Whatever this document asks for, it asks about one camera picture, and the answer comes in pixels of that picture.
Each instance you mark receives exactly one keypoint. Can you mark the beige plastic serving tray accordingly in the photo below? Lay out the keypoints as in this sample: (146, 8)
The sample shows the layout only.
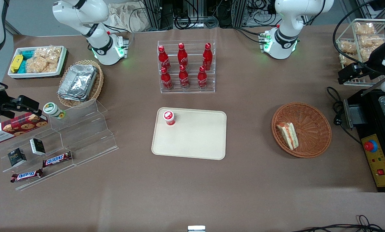
(195, 138)

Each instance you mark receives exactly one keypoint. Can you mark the clear acrylic bottle rack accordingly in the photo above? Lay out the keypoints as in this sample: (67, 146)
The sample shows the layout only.
(192, 88)

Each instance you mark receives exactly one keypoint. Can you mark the yellow snack packet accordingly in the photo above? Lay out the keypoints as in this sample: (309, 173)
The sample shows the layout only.
(16, 62)

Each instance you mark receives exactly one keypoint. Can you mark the Snickers chocolate bar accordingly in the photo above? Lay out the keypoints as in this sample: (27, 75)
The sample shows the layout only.
(57, 159)
(26, 175)

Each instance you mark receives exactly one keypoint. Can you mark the plastic-wrapped triangle sandwich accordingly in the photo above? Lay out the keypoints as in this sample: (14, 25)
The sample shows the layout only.
(288, 135)

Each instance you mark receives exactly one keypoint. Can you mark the clear acrylic step display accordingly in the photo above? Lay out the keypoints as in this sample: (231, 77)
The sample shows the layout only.
(83, 135)

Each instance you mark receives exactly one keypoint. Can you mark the black power plug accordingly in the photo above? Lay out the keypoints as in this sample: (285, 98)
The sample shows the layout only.
(337, 121)

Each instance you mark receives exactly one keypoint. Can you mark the aluminium foil container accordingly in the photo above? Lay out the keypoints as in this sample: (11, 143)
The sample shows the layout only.
(79, 79)

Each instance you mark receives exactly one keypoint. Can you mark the beige cloth bag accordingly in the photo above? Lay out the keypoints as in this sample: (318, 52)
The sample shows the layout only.
(128, 17)

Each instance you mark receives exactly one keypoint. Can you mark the red emergency stop button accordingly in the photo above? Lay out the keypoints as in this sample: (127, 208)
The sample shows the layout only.
(370, 146)

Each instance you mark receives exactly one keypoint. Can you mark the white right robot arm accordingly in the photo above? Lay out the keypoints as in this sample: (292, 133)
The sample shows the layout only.
(99, 38)

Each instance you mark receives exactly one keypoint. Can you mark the white rectangular snack tray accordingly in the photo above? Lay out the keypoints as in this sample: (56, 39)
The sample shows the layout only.
(37, 75)

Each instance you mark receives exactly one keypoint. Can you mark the small red-lid cup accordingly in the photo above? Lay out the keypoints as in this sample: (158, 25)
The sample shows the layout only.
(169, 117)

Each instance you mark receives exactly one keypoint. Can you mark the small black carton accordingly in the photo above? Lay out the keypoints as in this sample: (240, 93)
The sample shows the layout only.
(37, 147)
(17, 157)

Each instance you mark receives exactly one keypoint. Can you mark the brown round wicker basket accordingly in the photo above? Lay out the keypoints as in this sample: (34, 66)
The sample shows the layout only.
(311, 132)

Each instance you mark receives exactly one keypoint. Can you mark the red cola bottle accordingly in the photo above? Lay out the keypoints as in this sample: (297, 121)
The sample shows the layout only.
(166, 80)
(182, 55)
(207, 57)
(162, 58)
(183, 78)
(202, 79)

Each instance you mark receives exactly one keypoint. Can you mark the teal snack packet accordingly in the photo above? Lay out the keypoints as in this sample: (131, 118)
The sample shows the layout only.
(27, 53)
(22, 67)

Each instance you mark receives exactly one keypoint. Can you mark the rice cracker bag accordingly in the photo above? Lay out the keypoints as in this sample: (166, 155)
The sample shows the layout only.
(50, 53)
(39, 65)

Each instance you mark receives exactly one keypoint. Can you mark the light oval wicker basket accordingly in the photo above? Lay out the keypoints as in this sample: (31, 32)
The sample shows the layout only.
(99, 83)

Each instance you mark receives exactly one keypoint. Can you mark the red tartan cookie box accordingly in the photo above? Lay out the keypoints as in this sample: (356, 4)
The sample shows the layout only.
(18, 126)

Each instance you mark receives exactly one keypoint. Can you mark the fried snack bag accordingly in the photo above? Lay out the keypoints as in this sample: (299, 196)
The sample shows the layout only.
(364, 28)
(366, 53)
(371, 41)
(348, 47)

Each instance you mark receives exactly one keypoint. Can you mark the aluminium frame structure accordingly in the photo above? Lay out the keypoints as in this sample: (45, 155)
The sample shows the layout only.
(153, 13)

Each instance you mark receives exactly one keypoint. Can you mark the green-lid yogurt cup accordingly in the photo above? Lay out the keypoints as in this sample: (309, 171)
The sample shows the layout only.
(52, 109)

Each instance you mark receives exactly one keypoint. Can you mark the black machine housing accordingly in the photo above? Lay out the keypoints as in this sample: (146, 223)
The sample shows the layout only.
(370, 119)

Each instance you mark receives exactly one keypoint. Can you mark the yellow control panel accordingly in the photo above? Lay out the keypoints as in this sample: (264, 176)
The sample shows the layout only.
(378, 161)

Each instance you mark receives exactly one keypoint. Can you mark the red rocker switch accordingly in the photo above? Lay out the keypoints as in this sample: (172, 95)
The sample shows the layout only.
(381, 172)

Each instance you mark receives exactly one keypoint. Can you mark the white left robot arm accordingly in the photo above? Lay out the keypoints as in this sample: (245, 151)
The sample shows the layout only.
(286, 35)

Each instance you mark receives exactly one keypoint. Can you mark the small white edge object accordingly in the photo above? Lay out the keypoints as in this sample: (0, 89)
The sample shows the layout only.
(196, 228)

